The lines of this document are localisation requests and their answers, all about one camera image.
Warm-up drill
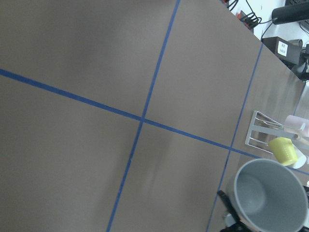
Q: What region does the black cylinder bottle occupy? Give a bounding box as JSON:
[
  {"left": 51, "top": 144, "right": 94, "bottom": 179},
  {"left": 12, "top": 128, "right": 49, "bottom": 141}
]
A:
[{"left": 271, "top": 2, "right": 309, "bottom": 25}]

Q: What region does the grey ikea cup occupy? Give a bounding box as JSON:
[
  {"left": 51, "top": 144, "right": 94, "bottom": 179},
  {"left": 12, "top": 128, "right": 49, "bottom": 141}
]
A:
[{"left": 226, "top": 159, "right": 309, "bottom": 232}]

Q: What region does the yellow ikea cup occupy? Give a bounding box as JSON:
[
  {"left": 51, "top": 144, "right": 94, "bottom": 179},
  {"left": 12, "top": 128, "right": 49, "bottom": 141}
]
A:
[{"left": 268, "top": 137, "right": 298, "bottom": 166}]

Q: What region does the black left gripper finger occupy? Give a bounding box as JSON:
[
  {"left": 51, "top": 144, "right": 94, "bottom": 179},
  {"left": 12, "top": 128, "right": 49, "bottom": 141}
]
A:
[{"left": 217, "top": 190, "right": 249, "bottom": 232}]

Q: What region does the white ikea cup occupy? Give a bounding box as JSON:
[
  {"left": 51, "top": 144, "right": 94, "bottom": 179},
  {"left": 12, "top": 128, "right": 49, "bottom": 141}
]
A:
[{"left": 292, "top": 147, "right": 307, "bottom": 169}]

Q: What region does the black box with label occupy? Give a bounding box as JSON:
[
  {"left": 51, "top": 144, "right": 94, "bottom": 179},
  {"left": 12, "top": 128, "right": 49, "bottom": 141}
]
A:
[{"left": 262, "top": 37, "right": 302, "bottom": 65}]

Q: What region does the white wire cup rack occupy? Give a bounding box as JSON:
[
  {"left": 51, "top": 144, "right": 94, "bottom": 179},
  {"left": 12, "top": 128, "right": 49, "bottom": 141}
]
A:
[{"left": 244, "top": 111, "right": 309, "bottom": 153}]

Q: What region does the pink ikea cup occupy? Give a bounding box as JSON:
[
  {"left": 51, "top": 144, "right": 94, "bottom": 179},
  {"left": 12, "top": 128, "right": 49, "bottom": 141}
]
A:
[{"left": 283, "top": 115, "right": 309, "bottom": 137}]

